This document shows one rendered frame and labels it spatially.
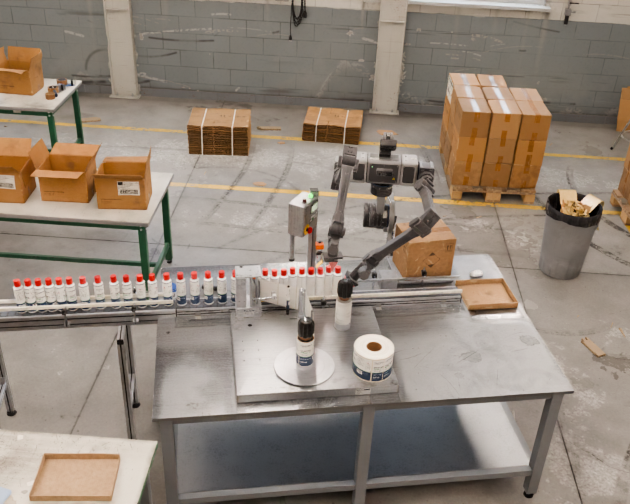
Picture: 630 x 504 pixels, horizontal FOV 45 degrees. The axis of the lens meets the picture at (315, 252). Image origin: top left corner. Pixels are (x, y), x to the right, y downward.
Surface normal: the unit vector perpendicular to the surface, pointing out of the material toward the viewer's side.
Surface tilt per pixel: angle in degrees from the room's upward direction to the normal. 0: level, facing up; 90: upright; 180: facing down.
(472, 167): 87
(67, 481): 0
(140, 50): 90
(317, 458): 0
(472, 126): 90
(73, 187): 90
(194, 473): 0
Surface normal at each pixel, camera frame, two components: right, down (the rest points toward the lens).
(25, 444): 0.04, -0.85
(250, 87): -0.06, 0.52
